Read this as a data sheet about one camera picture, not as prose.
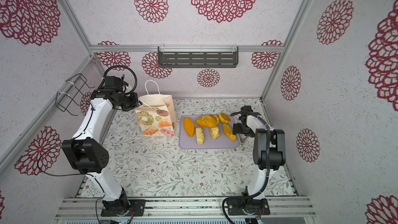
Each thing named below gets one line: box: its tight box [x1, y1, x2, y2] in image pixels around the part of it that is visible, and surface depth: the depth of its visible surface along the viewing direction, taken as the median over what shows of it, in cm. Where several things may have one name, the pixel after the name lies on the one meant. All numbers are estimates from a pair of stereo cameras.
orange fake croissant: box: [222, 122, 237, 142], surface depth 99 cm
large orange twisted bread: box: [195, 114, 218, 129], surface depth 97 cm
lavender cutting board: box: [179, 114, 238, 149], surface depth 99 cm
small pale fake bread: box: [209, 126, 221, 140], surface depth 96 cm
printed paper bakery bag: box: [135, 79, 178, 137], surface depth 91 cm
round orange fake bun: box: [218, 113, 231, 124], surface depth 105 cm
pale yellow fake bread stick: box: [195, 127, 205, 146], surface depth 96 cm
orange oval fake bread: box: [183, 117, 195, 138], surface depth 102 cm
